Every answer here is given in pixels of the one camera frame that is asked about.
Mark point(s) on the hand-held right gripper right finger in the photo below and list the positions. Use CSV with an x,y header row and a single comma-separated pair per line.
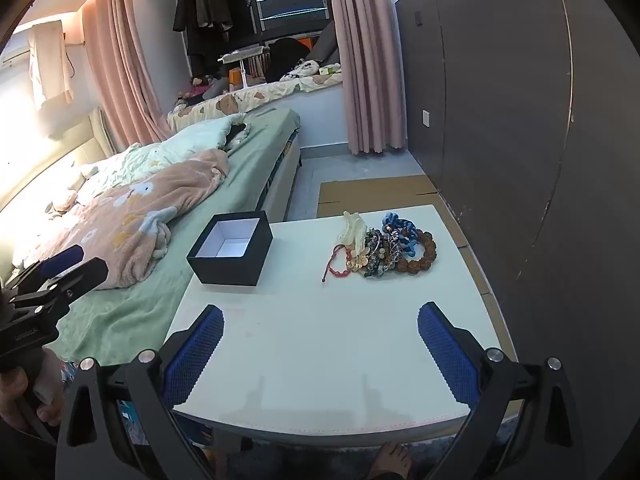
x,y
447,355

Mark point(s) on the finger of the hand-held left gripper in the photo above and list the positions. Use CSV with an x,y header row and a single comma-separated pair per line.
x,y
62,257
80,280

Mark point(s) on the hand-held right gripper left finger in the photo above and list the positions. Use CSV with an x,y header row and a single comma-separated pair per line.
x,y
195,360

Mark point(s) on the black gift box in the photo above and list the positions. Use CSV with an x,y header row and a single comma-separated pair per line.
x,y
225,270

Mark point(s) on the person's left hand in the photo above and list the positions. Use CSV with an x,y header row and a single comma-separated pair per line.
x,y
12,390

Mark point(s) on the pink floral blanket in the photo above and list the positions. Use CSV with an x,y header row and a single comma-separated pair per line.
x,y
150,210

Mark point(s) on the blue grey rug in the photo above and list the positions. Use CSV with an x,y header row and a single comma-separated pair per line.
x,y
435,455

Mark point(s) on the person's bare foot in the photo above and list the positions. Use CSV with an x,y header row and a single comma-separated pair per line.
x,y
392,460

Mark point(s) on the beige padded headboard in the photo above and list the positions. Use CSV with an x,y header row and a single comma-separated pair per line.
x,y
100,135

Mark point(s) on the cream white hair clip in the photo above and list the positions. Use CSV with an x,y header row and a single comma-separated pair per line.
x,y
352,230

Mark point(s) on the pale green floral quilt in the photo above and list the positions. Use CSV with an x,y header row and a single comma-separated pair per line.
x,y
200,135

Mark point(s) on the bed with green sheet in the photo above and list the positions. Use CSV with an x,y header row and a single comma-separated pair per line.
x,y
240,180

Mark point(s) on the white hanging garment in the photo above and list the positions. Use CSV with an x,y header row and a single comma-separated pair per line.
x,y
47,65

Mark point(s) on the pink curtain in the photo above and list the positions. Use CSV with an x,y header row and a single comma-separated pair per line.
x,y
120,60
365,60

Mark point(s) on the dark brown wardrobe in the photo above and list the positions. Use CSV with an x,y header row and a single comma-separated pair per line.
x,y
500,110

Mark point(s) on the floral window seat cushion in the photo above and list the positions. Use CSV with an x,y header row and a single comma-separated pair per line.
x,y
260,92

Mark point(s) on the white drying rack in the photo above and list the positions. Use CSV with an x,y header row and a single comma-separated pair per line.
x,y
240,55

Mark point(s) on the black hanging coat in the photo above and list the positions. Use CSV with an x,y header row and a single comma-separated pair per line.
x,y
200,5

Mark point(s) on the black cushion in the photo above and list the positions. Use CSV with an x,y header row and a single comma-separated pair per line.
x,y
287,57

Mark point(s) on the white black plush toy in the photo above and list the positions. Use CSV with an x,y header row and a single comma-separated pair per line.
x,y
305,67

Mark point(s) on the grey pillow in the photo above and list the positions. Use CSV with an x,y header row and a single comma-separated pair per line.
x,y
325,42

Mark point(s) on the white wall switch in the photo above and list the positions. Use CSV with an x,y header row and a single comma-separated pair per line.
x,y
425,118

